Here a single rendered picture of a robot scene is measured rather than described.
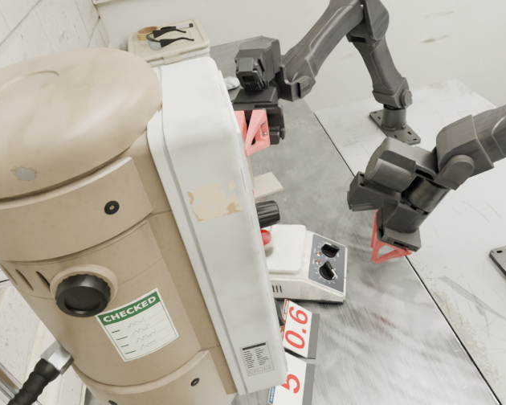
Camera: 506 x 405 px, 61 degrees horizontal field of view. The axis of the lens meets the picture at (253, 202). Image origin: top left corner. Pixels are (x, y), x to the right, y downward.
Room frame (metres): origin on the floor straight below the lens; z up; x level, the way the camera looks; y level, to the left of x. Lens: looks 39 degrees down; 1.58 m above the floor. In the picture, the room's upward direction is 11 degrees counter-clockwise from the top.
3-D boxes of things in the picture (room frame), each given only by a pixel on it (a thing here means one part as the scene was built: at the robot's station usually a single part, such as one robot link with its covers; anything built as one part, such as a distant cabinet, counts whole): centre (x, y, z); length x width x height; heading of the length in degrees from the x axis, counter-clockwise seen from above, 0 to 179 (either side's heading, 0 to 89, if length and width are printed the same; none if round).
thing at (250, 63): (0.68, -0.04, 1.27); 0.07 x 0.06 x 0.11; 71
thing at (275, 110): (0.68, -0.04, 1.22); 0.10 x 0.07 x 0.07; 71
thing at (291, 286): (0.58, -0.04, 0.94); 0.22 x 0.13 x 0.08; 72
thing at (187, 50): (1.80, 0.21, 0.97); 0.37 x 0.31 x 0.14; 7
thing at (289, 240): (0.59, -0.02, 0.98); 0.12 x 0.12 x 0.01; 72
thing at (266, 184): (0.89, -0.03, 0.96); 0.08 x 0.08 x 0.13; 13
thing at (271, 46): (0.76, -0.08, 1.26); 0.12 x 0.09 x 0.12; 128
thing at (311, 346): (0.44, -0.04, 0.92); 0.09 x 0.06 x 0.04; 162
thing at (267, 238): (0.58, 0.00, 1.02); 0.06 x 0.05 x 0.08; 47
